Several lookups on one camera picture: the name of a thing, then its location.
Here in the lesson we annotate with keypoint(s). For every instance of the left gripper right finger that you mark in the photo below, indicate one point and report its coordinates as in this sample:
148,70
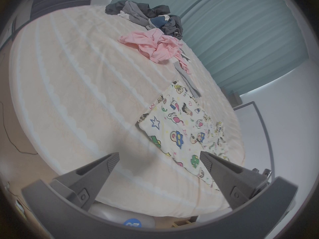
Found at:
230,183

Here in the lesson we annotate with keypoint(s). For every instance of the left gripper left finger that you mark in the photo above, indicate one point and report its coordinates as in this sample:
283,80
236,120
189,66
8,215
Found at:
92,180

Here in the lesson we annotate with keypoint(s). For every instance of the white printed pyjama top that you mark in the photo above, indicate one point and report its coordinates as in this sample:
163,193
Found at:
179,123

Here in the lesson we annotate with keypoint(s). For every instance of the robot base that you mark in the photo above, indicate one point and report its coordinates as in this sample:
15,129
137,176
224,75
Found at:
109,214

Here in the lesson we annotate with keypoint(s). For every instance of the pile of clothes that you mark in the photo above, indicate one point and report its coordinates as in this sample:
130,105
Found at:
139,11

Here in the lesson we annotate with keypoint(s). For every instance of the grey bedside table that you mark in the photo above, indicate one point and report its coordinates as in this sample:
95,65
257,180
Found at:
233,97

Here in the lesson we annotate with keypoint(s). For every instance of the bed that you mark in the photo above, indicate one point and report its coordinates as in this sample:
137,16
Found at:
74,83

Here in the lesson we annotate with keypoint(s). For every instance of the grey knitted garment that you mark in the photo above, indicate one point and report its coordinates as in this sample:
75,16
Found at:
189,81

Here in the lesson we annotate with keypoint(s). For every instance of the grey white-trimmed garment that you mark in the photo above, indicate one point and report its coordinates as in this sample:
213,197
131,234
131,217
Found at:
185,56

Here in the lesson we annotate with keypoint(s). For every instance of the pink garment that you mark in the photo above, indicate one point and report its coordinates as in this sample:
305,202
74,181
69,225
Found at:
154,46

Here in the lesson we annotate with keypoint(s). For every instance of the blue-green curtain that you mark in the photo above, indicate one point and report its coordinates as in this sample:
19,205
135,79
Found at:
236,33

